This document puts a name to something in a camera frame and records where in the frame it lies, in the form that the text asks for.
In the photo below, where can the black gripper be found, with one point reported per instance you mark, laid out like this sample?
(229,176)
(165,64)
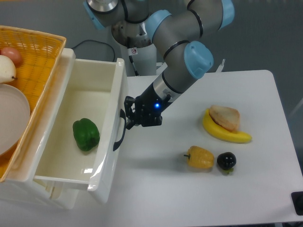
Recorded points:
(146,109)

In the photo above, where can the white top drawer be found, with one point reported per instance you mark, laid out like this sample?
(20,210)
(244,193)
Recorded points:
(95,90)

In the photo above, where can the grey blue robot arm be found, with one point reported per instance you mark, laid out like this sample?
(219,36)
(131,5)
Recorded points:
(176,38)

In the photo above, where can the white drawer cabinet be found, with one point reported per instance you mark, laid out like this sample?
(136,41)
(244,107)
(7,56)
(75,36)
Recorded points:
(20,185)

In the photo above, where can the green bell pepper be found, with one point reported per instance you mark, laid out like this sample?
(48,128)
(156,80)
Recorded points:
(86,134)

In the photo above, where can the yellow bell pepper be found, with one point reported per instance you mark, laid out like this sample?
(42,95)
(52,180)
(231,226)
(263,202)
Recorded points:
(198,157)

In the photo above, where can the yellow banana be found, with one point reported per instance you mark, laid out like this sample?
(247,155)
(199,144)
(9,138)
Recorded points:
(221,133)

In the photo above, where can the toasted bread slice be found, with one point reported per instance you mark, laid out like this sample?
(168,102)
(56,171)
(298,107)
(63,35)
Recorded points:
(228,118)

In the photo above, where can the dark purple eggplant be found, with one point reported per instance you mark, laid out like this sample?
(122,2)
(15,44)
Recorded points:
(226,161)

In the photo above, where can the yellow woven basket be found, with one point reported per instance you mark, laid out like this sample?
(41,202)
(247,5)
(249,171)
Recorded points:
(41,53)

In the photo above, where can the beige round plate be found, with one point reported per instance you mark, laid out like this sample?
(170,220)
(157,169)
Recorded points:
(14,116)

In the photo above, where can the red apple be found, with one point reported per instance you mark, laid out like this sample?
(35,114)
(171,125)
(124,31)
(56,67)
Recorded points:
(13,54)

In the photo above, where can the white pear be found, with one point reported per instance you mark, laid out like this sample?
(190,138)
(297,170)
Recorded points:
(8,71)

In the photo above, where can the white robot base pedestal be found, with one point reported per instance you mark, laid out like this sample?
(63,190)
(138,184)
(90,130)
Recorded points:
(137,50)

